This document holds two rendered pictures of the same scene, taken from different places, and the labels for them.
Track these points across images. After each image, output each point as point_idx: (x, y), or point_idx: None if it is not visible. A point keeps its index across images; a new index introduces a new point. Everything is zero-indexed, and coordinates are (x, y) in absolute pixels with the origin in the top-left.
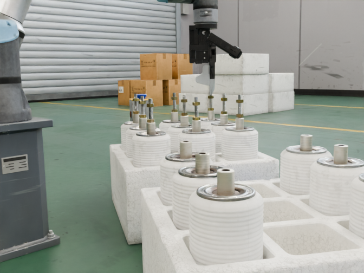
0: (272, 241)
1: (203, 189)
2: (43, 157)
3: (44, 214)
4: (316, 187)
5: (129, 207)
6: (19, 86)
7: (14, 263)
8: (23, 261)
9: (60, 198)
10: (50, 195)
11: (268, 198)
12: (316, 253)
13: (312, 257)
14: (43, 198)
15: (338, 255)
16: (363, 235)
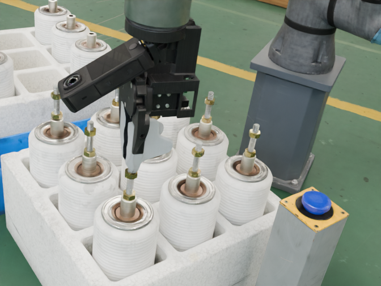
0: (29, 38)
1: (64, 11)
2: (258, 99)
3: (244, 142)
4: None
5: None
6: (286, 28)
7: (233, 143)
8: (229, 146)
9: (351, 271)
10: (378, 278)
11: (27, 71)
12: (10, 32)
13: (13, 30)
14: (246, 129)
15: (0, 31)
16: None
